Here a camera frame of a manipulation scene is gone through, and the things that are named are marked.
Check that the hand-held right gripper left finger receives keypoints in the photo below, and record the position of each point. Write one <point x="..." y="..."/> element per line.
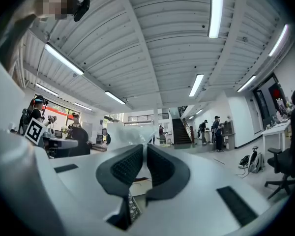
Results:
<point x="118" y="171"/>

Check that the grey backpack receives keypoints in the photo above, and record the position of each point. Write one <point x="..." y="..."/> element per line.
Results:
<point x="257" y="162"/>

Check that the balcony railing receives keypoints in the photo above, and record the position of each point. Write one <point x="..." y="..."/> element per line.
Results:
<point x="147" y="117"/>

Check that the long ceiling light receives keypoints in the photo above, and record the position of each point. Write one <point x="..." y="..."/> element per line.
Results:
<point x="83" y="106"/>
<point x="246" y="83"/>
<point x="115" y="97"/>
<point x="64" y="59"/>
<point x="196" y="85"/>
<point x="216" y="11"/>
<point x="47" y="89"/>
<point x="278" y="40"/>

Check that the black head-mounted camera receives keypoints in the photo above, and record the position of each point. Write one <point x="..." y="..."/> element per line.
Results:
<point x="82" y="8"/>

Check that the dark doorway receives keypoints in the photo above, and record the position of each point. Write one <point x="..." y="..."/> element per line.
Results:
<point x="266" y="99"/>

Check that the person's head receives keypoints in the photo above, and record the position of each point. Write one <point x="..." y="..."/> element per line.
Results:
<point x="55" y="1"/>

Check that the black bag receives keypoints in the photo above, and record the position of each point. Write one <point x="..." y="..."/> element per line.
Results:
<point x="244" y="161"/>

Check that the white table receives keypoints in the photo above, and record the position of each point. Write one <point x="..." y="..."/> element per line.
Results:
<point x="275" y="129"/>

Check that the white plastic item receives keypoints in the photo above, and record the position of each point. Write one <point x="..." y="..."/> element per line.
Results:
<point x="127" y="134"/>

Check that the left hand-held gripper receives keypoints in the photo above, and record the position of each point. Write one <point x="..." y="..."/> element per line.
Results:
<point x="35" y="131"/>

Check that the dark staircase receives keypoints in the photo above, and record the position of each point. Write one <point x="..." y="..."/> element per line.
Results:
<point x="180" y="131"/>

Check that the white column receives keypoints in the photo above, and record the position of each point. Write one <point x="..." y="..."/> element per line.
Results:
<point x="156" y="117"/>

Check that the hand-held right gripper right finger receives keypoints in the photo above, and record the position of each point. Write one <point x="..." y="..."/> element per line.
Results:
<point x="170" y="174"/>

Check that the grey cabinet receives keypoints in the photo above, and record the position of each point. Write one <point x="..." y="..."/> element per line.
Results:
<point x="228" y="135"/>

